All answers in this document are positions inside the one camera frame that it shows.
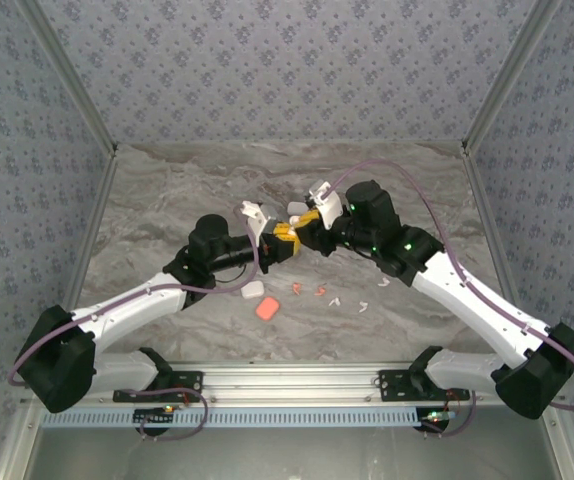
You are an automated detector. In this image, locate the small black control board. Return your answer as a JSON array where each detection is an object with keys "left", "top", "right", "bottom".
[
  {"left": 419, "top": 407, "right": 452, "bottom": 435},
  {"left": 133, "top": 407, "right": 177, "bottom": 437}
]

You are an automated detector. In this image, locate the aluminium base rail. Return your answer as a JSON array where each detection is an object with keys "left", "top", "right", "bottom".
[{"left": 99, "top": 360, "right": 473, "bottom": 404}]

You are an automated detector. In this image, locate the aluminium frame post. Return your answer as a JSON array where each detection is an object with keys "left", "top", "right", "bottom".
[
  {"left": 459, "top": 0, "right": 566, "bottom": 157},
  {"left": 16, "top": 0, "right": 119, "bottom": 157}
]

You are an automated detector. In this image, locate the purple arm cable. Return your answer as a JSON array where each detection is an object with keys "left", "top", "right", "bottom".
[
  {"left": 6, "top": 204, "right": 263, "bottom": 387},
  {"left": 324, "top": 158, "right": 574, "bottom": 412}
]

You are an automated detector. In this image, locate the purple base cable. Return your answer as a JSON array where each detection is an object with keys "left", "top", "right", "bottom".
[
  {"left": 136, "top": 387, "right": 209, "bottom": 442},
  {"left": 421, "top": 389, "right": 477, "bottom": 437}
]

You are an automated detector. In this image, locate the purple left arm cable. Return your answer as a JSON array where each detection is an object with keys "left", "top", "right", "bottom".
[{"left": 6, "top": 204, "right": 263, "bottom": 387}]

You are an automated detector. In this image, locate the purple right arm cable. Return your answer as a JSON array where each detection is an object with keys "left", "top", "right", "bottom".
[{"left": 324, "top": 158, "right": 574, "bottom": 412}]

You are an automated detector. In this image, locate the pink earbud charging case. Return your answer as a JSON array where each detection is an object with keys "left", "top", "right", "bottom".
[{"left": 255, "top": 296, "right": 281, "bottom": 322}]

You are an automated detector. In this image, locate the slotted light blue cable tray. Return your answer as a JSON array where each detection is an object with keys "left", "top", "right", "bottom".
[{"left": 40, "top": 405, "right": 424, "bottom": 429}]

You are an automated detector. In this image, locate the aluminium side rail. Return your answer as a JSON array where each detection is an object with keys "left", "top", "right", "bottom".
[
  {"left": 0, "top": 149, "right": 119, "bottom": 480},
  {"left": 461, "top": 149, "right": 574, "bottom": 480}
]

